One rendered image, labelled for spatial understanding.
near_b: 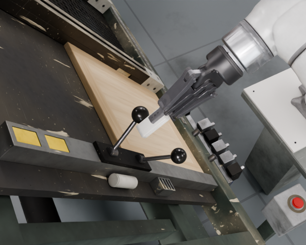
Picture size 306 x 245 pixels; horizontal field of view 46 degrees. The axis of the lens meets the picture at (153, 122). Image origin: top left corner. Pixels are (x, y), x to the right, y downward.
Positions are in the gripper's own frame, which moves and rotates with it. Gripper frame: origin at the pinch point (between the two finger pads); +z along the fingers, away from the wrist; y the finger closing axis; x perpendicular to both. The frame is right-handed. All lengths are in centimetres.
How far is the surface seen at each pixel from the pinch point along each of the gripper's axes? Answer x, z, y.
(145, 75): 47, 10, 53
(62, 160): -1.9, 14.1, -13.9
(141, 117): 2.0, 1.4, -1.1
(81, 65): 37.1, 14.6, 13.9
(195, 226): 1, 51, 130
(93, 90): 26.9, 14.6, 13.3
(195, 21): 152, -15, 193
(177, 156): -5.1, 2.4, 10.3
